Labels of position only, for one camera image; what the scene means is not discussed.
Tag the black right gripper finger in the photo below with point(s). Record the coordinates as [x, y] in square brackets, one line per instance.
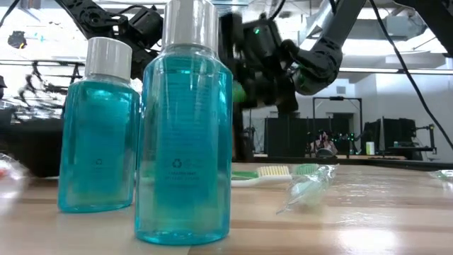
[230, 46]

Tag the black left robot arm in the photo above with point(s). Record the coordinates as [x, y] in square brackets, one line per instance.
[95, 17]

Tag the white canister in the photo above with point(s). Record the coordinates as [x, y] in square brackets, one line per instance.
[370, 148]

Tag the person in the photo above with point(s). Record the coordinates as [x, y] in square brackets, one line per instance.
[323, 143]

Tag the grey wall vent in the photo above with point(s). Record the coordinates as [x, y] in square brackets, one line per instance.
[340, 90]

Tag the grey ceiling air unit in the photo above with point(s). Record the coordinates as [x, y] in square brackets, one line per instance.
[405, 27]

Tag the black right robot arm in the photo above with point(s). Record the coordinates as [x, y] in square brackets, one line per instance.
[325, 60]

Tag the black partition wall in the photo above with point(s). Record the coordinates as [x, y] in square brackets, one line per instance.
[283, 138]

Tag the orange and white toothbrush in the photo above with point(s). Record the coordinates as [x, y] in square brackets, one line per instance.
[272, 171]
[12, 177]

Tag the black ceiling-hung device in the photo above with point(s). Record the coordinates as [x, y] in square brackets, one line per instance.
[17, 39]

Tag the blue mouthwash bottle white cap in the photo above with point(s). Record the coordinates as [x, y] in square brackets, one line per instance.
[99, 141]
[184, 141]

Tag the large silver ventilation duct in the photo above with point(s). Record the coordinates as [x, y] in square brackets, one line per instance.
[315, 25]

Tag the black aluminium rig frame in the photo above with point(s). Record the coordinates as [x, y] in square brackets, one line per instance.
[354, 161]

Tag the ceiling light strip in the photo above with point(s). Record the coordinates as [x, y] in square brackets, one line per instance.
[431, 72]
[371, 70]

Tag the black station frame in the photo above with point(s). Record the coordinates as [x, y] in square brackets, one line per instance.
[336, 98]

